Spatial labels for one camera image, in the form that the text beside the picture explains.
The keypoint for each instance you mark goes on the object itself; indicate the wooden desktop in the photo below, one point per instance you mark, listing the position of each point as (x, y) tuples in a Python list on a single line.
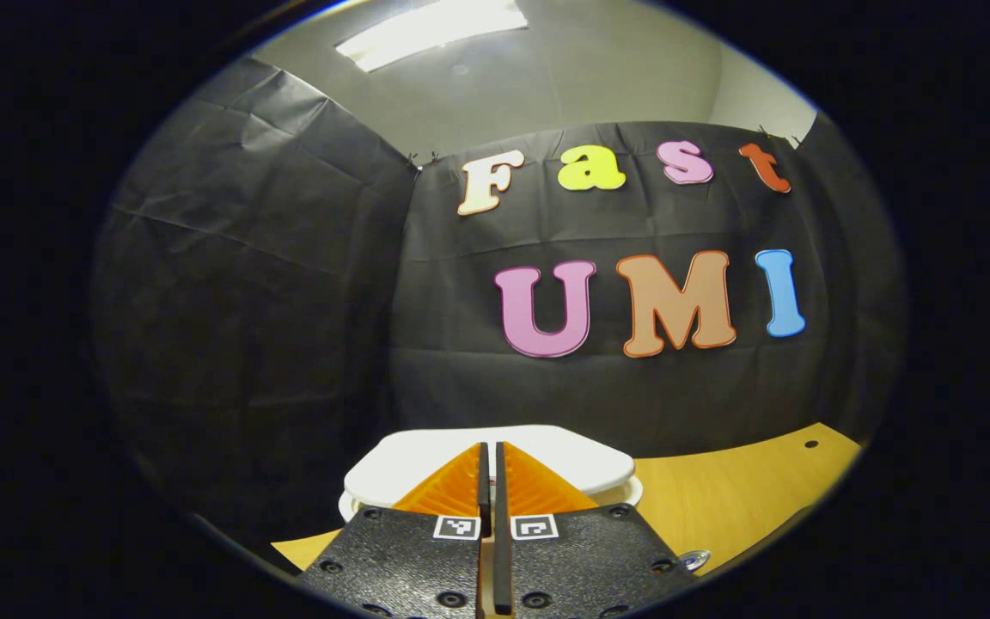
[(744, 490)]

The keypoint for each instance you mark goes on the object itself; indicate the rectangular ceiling light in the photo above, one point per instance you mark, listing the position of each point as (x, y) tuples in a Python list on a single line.
[(430, 30)]

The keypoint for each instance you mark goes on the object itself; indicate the black backdrop cloth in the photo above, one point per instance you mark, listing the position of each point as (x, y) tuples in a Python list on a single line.
[(289, 284)]

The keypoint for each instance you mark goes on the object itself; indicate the white desktop garbage bin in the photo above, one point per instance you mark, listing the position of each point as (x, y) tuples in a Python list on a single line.
[(426, 460)]

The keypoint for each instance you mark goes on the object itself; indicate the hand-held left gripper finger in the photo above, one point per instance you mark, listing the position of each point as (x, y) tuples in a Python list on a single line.
[(502, 550), (484, 490)]

